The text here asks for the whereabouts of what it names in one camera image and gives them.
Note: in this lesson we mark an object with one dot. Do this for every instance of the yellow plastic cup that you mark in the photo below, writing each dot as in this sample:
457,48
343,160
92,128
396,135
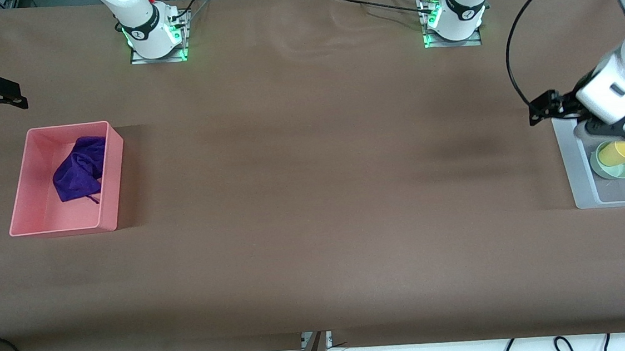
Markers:
620,152

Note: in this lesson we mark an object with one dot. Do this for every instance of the pale green bowl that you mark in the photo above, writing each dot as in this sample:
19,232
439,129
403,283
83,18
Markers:
622,171

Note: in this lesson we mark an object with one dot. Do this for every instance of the purple microfibre cloth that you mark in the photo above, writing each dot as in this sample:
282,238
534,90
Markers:
81,171

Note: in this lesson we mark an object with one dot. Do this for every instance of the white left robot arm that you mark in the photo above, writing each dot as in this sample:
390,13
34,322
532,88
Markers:
464,13

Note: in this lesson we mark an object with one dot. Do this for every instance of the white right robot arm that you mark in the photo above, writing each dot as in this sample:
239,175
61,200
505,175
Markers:
142,27

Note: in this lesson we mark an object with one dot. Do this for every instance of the translucent white plastic bin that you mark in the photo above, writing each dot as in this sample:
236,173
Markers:
615,193

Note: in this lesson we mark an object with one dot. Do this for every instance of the pink plastic bin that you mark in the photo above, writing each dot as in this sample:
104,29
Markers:
36,214

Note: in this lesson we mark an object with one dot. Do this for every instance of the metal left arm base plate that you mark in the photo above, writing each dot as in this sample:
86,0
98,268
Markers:
474,37

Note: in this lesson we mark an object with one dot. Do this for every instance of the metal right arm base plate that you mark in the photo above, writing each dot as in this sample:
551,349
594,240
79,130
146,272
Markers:
184,37

